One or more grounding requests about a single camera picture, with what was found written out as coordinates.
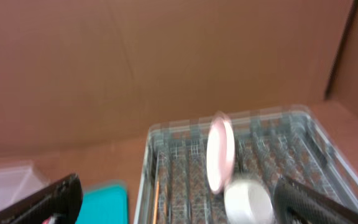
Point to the white round plate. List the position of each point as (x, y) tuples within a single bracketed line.
[(220, 152)]

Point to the white bowl in rack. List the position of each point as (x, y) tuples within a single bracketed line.
[(247, 201)]

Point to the grey dishwasher rack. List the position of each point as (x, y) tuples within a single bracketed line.
[(269, 143)]

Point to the clear plastic bin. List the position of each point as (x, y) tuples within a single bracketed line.
[(19, 180)]

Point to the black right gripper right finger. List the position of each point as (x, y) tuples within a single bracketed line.
[(295, 202)]

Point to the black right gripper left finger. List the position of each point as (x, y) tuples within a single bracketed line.
[(61, 200)]

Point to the wooden chopstick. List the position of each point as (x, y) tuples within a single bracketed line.
[(156, 195)]

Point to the teal serving tray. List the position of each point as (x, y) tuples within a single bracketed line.
[(107, 204)]

